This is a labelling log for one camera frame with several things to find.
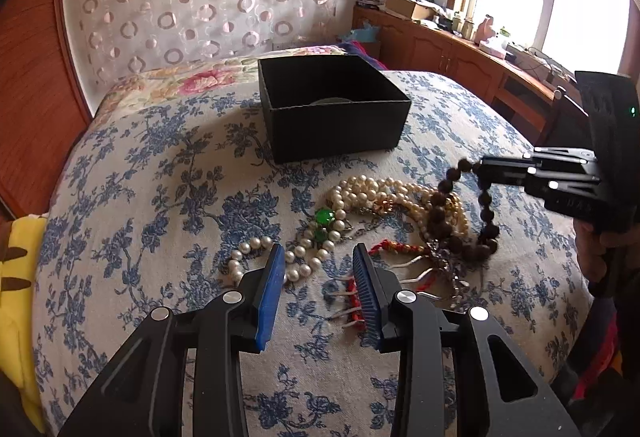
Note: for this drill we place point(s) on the black cardboard box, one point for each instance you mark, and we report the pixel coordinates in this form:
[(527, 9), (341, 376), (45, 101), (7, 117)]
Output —
[(330, 132)]

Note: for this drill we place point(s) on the red cloth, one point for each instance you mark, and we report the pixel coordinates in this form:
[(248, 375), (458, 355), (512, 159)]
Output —
[(600, 357)]

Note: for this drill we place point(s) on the white tissue box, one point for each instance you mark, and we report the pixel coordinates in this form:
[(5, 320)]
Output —
[(492, 46)]

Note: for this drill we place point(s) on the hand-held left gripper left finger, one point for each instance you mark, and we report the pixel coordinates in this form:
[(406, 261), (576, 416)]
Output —
[(270, 297)]

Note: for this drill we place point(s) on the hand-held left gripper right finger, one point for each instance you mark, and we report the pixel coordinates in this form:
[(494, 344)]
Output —
[(366, 297)]

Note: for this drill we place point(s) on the wooden headboard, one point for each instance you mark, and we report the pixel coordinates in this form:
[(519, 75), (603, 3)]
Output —
[(30, 92)]

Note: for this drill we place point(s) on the yellow plush toy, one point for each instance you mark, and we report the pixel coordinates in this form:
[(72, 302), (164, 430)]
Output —
[(15, 307)]

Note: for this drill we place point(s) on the blue floral blanket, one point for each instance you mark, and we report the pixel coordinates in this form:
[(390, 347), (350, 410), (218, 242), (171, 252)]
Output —
[(150, 197)]

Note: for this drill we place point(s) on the wooden cabinet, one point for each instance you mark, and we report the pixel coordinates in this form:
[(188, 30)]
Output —
[(440, 53)]

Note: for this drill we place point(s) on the brown cardboard box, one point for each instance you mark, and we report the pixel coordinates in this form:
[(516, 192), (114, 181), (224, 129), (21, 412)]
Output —
[(407, 6)]

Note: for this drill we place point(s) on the blue cloth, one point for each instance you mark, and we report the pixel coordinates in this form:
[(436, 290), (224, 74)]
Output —
[(361, 34)]

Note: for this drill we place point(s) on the pink floral quilt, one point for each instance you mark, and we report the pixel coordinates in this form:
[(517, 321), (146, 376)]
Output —
[(200, 79)]

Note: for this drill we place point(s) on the person's right hand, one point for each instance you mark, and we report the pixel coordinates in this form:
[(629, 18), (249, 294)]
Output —
[(586, 249)]

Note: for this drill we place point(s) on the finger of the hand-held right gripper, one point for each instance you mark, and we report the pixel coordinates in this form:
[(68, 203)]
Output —
[(552, 189), (505, 165)]

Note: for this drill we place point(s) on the pink figurine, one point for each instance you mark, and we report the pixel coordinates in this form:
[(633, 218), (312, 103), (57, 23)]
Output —
[(487, 28)]

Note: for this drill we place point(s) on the small bottles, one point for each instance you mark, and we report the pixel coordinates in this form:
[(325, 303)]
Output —
[(462, 26)]

